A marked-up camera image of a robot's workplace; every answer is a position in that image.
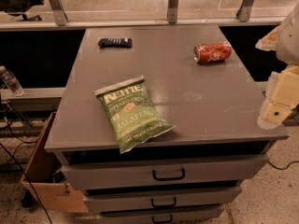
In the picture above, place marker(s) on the top grey drawer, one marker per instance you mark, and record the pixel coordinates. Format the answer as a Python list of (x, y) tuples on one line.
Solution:
[(163, 172)]

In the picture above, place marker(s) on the grey drawer cabinet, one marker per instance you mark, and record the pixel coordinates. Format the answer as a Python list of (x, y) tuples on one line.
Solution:
[(214, 108)]

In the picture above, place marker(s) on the brown cardboard box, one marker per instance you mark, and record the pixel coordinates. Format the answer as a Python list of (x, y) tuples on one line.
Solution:
[(38, 179)]

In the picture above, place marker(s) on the metal railing frame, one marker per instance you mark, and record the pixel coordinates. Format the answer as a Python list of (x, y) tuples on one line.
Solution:
[(84, 13)]

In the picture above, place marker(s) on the green jalapeno chips bag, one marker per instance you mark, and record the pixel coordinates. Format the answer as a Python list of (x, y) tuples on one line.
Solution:
[(131, 113)]

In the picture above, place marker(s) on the bottom grey drawer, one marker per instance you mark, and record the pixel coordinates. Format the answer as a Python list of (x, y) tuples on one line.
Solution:
[(162, 216)]

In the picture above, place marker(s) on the dark blue ridged object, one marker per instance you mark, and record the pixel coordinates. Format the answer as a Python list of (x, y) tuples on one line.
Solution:
[(118, 42)]

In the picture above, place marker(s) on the red coke can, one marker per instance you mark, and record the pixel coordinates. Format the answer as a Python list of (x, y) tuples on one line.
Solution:
[(214, 52)]

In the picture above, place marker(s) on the clear plastic water bottle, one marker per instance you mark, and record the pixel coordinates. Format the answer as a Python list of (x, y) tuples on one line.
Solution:
[(11, 81)]

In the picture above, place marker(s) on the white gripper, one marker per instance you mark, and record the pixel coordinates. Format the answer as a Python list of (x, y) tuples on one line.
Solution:
[(290, 41)]

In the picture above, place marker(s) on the grey drawer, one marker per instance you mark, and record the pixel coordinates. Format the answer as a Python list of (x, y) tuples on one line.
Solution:
[(163, 172), (162, 216), (160, 199)]

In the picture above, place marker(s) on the middle grey drawer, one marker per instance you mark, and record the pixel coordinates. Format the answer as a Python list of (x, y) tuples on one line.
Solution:
[(160, 199)]

